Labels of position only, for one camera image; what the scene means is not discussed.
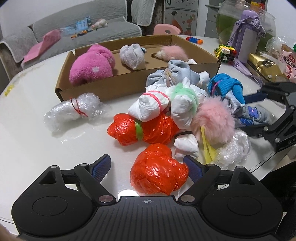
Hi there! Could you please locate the grey blue patterned sock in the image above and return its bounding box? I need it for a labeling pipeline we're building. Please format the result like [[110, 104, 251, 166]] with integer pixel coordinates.
[[234, 105, 275, 128]]

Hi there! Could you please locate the clear plastic bag bundle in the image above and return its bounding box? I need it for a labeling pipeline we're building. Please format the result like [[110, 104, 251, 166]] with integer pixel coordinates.
[[212, 130, 252, 170]]

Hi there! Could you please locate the blue knit sock bundle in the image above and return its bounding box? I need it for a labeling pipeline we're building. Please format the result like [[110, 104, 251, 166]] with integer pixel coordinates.
[[207, 73, 245, 114]]

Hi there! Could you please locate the pink fur pompom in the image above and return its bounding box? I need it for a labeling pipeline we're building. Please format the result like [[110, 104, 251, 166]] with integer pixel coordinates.
[[191, 97, 235, 145]]

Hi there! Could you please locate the orange plastic bag bundle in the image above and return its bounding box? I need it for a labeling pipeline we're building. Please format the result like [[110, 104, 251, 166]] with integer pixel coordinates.
[[130, 143, 189, 195]]

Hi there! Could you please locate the orange plastic bundle green band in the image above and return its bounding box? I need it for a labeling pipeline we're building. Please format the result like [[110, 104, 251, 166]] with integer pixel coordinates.
[[107, 112, 180, 146]]

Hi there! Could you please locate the bubble wrap bundle red band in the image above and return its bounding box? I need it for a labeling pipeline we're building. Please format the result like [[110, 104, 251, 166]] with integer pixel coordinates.
[[43, 92, 112, 133]]

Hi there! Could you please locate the white bundle green band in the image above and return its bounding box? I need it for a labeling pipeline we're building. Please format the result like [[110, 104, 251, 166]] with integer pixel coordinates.
[[166, 77, 208, 130]]

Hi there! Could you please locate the light blue sock bundle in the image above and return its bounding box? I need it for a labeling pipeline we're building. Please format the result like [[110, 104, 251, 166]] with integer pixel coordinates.
[[146, 60, 210, 92]]

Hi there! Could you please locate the white cloth bundle pink band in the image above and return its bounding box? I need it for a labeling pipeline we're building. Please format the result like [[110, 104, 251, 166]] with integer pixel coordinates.
[[127, 90, 170, 122]]

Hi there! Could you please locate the pink fur keychain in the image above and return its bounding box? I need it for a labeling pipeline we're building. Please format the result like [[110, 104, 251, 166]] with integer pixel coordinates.
[[151, 45, 189, 62]]

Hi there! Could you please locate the magenta fluffy sock bundle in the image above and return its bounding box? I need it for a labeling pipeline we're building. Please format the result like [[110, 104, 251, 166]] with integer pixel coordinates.
[[69, 44, 115, 86]]

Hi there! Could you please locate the grey sock bundle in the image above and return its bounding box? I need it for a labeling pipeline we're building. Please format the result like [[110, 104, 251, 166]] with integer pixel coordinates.
[[119, 43, 147, 70]]

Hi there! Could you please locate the small white bundle black band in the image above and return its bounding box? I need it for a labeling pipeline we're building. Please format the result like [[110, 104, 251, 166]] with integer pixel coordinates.
[[174, 131, 199, 161]]

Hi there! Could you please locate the gold foil bag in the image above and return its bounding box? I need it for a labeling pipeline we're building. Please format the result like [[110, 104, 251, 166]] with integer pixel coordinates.
[[246, 53, 287, 82]]

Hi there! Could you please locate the multicolour brick cube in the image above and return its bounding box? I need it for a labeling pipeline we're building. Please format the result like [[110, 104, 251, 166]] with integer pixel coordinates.
[[214, 44, 237, 63]]

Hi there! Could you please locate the purple water bottle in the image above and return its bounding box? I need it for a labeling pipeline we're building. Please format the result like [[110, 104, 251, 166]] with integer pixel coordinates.
[[228, 9, 266, 63]]

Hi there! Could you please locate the grey shelf cabinet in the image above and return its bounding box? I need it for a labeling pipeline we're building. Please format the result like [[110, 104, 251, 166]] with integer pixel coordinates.
[[204, 0, 223, 39]]

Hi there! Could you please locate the red blue orange brick stick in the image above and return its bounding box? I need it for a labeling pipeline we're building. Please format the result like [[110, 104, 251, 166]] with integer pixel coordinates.
[[186, 36, 204, 45]]

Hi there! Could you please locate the glass fish bowl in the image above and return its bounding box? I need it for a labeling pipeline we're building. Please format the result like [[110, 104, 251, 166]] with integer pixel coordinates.
[[216, 1, 276, 44]]

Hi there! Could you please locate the brown cardboard box tray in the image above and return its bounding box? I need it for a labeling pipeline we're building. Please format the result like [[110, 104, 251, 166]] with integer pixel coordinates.
[[55, 34, 221, 102]]

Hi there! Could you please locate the decorated grey refrigerator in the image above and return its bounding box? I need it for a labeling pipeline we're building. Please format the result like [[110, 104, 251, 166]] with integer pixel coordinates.
[[165, 0, 199, 36]]

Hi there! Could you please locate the pink child chair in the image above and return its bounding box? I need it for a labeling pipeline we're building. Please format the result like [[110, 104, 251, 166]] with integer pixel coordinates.
[[153, 24, 181, 35]]

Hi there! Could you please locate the grey covered sofa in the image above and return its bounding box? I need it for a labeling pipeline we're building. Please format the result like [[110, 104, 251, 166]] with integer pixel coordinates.
[[1, 1, 142, 79]]

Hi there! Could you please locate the small plush toy on sofa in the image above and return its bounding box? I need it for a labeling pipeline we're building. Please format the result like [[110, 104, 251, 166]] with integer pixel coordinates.
[[91, 19, 107, 30]]

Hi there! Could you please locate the purple bottle strap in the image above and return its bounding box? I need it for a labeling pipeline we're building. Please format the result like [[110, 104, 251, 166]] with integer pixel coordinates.
[[233, 58, 265, 85]]

